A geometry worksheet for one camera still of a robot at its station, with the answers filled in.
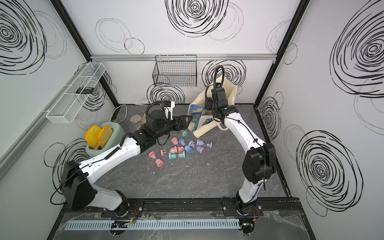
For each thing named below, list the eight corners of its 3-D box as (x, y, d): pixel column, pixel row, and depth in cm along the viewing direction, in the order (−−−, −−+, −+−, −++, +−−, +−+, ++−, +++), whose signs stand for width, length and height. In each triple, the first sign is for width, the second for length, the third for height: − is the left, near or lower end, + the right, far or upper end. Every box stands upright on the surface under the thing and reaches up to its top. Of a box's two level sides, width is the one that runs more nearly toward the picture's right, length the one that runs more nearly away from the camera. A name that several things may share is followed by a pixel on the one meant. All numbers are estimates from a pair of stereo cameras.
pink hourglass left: (148, 155, 93) (147, 154, 91) (153, 151, 95) (152, 149, 93) (159, 168, 88) (158, 166, 86) (164, 163, 90) (163, 162, 88)
